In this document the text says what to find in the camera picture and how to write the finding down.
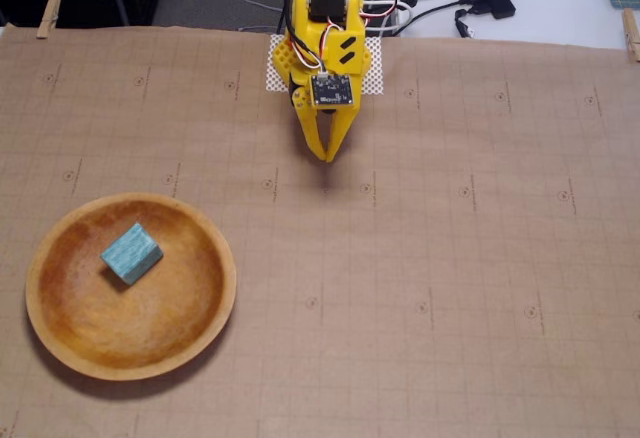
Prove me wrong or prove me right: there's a round wooden bowl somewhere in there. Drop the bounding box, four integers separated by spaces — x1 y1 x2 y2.
24 192 239 383

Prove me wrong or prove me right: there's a red white servo wire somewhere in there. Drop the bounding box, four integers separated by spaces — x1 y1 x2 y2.
319 20 389 69

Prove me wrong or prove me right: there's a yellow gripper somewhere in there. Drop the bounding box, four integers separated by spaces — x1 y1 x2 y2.
288 26 367 163

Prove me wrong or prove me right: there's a blue painted wooden block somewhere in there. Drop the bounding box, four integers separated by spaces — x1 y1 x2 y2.
99 222 165 287

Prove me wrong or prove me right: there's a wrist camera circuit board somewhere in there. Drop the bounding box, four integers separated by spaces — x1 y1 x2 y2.
309 72 358 109

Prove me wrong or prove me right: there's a black USB cable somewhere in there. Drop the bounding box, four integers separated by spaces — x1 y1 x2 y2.
384 0 484 38

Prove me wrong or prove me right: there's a short black plug cable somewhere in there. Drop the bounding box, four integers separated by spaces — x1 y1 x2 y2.
453 7 476 39

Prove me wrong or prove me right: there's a brown gridded gift wrap paper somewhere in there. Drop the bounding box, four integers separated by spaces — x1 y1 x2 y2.
0 25 640 438

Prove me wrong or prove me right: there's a wooden clothespin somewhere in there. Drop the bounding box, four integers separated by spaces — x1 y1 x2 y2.
621 7 640 63
35 0 63 40

